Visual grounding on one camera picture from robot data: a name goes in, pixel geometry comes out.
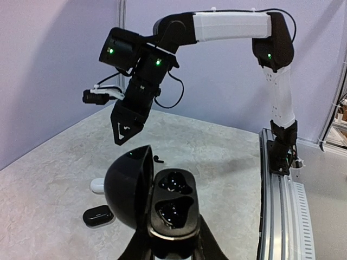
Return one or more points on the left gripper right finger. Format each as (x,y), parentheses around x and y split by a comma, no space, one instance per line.
(207,246)

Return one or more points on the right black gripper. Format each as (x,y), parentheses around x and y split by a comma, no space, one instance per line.
(130,114)

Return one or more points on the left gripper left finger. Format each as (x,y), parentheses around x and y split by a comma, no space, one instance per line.
(138,248)

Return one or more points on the black earbud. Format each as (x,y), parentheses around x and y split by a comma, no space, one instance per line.
(157,159)

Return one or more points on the black round charging case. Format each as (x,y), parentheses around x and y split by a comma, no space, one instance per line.
(165,203)

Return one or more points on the white earbud charging case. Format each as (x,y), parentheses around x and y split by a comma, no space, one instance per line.
(97,185)

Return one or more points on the black oval charging case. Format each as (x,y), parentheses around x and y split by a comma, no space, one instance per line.
(97,216)

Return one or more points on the aluminium front rail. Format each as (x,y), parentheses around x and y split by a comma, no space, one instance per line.
(285,225)

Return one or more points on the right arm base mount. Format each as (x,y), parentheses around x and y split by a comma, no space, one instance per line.
(282,158)

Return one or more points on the right aluminium corner post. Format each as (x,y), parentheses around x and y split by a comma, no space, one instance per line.
(338,97)

